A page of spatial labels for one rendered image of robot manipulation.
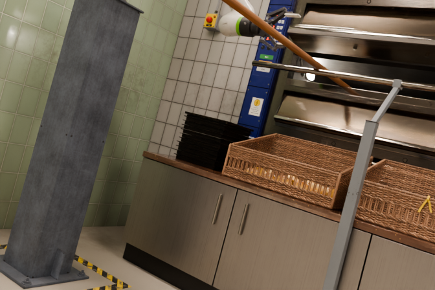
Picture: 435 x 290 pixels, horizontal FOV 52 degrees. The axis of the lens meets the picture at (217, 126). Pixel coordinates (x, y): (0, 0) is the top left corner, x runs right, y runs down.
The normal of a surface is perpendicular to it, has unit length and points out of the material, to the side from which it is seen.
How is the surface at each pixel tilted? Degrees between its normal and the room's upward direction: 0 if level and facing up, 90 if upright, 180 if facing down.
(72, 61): 90
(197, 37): 90
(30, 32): 90
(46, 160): 90
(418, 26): 70
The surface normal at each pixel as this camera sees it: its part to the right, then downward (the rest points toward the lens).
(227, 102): -0.55, -0.17
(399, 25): -0.43, -0.48
